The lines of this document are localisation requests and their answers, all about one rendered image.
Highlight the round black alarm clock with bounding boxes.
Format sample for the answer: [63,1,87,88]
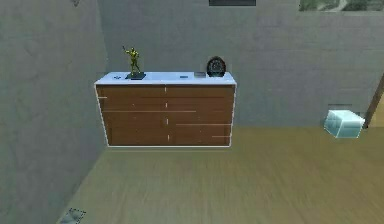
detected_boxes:
[206,56,227,78]

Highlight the brown chest of drawers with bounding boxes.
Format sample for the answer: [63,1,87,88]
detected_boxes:
[93,71,238,148]

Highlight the golden figure statue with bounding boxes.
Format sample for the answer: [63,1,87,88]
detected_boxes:
[121,45,147,81]

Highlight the pale blue glass bin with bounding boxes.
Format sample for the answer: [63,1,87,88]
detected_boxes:
[323,109,366,139]

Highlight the grey cloth on floor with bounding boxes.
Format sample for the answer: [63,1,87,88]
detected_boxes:
[59,207,87,224]

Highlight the window with green view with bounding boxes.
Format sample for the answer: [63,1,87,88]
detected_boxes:
[298,0,384,13]

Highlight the brown room door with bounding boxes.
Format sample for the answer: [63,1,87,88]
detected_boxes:
[363,73,384,129]

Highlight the dark framed wall picture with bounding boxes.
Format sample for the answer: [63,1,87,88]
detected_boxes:
[208,0,257,7]

